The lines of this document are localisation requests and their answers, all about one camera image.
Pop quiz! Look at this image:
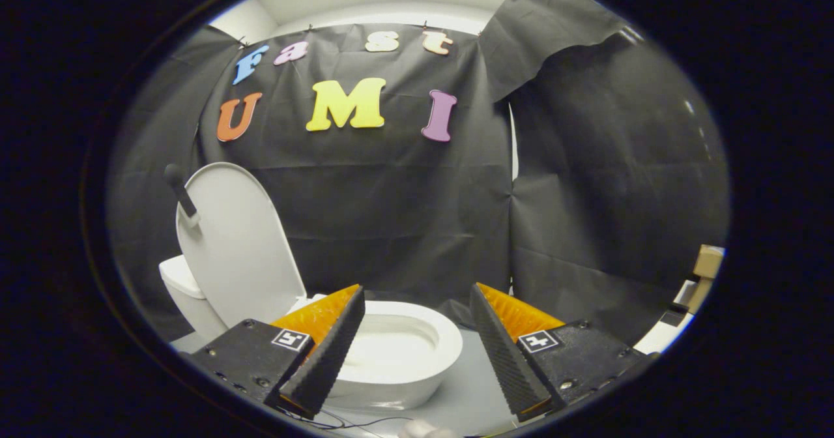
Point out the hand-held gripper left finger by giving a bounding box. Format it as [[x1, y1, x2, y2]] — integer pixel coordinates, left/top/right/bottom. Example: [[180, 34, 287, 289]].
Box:
[[189, 284, 366, 419]]

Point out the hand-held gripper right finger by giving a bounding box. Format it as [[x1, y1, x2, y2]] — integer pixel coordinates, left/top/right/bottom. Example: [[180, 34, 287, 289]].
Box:
[[470, 283, 659, 426]]

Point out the white toilet lid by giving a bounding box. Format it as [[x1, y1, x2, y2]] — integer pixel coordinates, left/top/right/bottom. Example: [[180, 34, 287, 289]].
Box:
[[164, 162, 308, 330]]

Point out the white toilet seat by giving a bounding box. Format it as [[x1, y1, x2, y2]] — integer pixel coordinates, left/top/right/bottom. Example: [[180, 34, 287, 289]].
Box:
[[311, 293, 464, 387]]

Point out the white toilet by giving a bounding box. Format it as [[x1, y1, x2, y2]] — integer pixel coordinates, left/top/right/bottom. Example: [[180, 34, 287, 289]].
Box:
[[159, 254, 464, 411]]

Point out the white board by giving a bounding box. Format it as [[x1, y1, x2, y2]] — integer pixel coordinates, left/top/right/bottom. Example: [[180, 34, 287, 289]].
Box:
[[633, 280, 698, 354]]

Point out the black backdrop cloth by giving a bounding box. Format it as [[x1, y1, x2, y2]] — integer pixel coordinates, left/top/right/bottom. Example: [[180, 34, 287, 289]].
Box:
[[106, 0, 730, 347]]

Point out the brown cardboard box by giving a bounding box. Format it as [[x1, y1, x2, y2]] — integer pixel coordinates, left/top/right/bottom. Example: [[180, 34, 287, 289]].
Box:
[[687, 244, 725, 315]]

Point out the thin black cable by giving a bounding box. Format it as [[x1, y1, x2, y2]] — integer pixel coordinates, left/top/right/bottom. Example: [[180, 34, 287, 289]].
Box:
[[280, 405, 418, 430]]

